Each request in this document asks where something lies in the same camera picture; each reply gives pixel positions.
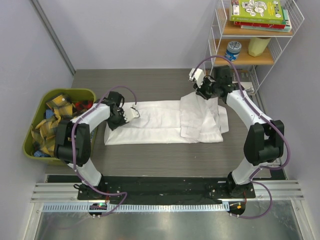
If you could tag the white long sleeve shirt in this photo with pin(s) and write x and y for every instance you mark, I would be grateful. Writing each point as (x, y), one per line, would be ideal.
(189, 120)

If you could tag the yellow plaid flannel shirt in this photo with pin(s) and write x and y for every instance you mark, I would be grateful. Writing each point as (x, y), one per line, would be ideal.
(58, 108)

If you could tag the blue white round tin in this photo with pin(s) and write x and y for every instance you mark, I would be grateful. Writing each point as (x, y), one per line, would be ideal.
(233, 50)

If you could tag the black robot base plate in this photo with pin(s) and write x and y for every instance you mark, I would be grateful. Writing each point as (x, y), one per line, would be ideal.
(167, 191)

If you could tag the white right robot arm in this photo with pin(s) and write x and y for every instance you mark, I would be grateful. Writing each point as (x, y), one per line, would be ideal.
(263, 144)

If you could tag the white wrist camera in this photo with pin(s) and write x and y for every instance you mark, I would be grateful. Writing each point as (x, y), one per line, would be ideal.
(130, 114)
(196, 76)

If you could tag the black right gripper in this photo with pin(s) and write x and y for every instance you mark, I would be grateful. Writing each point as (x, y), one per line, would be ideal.
(200, 91)

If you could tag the green top book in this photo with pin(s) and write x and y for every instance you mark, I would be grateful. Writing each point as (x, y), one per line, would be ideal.
(256, 11)

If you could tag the olive green plastic bin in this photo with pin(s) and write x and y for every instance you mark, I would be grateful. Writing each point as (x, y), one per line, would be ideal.
(76, 94)

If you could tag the pale yellow faceted cup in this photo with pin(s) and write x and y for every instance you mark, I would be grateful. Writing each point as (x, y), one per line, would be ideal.
(257, 45)

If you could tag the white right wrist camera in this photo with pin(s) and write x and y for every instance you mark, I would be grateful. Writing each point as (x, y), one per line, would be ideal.
(196, 76)

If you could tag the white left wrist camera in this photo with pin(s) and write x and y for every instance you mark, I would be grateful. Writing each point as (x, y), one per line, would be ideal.
(130, 114)

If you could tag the white slotted cable duct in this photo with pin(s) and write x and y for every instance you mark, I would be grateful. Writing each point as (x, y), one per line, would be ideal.
(97, 207)

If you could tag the red middle book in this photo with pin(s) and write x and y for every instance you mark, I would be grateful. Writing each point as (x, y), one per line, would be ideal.
(260, 25)

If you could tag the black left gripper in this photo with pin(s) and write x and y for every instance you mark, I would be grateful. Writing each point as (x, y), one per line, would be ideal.
(113, 126)

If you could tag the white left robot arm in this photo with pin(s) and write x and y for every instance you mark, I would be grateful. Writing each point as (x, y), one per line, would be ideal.
(73, 138)

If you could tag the red black plaid shirt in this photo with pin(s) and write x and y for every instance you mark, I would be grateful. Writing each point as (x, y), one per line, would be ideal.
(82, 106)

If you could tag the aluminium rail frame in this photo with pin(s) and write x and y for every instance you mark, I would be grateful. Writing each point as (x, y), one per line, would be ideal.
(280, 190)

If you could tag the white wire shelf rack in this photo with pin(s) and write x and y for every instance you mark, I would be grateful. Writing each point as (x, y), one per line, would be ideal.
(223, 31)

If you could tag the grey setup guide booklet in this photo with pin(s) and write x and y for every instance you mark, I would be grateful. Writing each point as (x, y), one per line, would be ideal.
(246, 82)

